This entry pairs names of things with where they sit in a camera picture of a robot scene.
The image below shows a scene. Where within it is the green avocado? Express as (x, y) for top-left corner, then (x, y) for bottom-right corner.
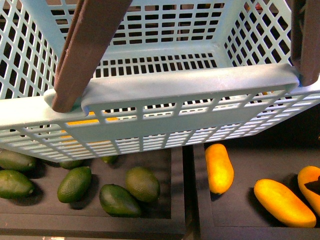
(0, 169), (35, 199)
(125, 166), (161, 203)
(99, 184), (142, 218)
(0, 149), (37, 172)
(57, 166), (92, 204)

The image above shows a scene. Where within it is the light blue plastic basket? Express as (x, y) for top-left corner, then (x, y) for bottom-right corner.
(0, 0), (320, 162)

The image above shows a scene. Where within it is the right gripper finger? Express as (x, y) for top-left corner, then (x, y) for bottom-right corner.
(304, 175), (320, 195)

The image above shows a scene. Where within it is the brown basket handle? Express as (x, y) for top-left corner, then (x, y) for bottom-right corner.
(52, 0), (320, 113)

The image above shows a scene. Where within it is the yellow mango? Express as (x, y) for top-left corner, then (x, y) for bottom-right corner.
(253, 178), (317, 228)
(297, 165), (320, 216)
(205, 143), (235, 195)

